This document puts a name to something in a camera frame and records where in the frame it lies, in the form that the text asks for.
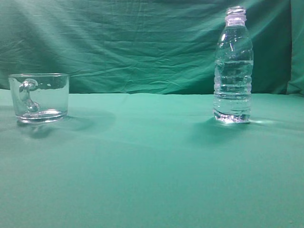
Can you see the clear plastic water bottle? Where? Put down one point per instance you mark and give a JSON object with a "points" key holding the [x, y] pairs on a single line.
{"points": [[234, 61]]}

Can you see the green cloth table cover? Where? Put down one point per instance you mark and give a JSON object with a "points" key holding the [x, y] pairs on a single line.
{"points": [[153, 161]]}

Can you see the green cloth backdrop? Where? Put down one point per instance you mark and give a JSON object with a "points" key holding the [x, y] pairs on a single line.
{"points": [[148, 46]]}

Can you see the clear glass cup with handle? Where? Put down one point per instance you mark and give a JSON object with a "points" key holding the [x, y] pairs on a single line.
{"points": [[39, 98]]}

